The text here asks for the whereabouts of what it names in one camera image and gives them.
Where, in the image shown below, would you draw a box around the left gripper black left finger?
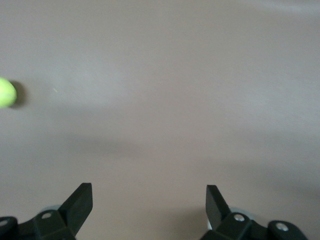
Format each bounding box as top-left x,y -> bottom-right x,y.
0,183 -> 93,240

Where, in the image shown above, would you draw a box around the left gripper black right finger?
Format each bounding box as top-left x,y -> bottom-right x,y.
199,184 -> 307,240

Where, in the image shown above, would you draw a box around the yellow tennis ball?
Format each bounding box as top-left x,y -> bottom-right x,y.
0,77 -> 18,109

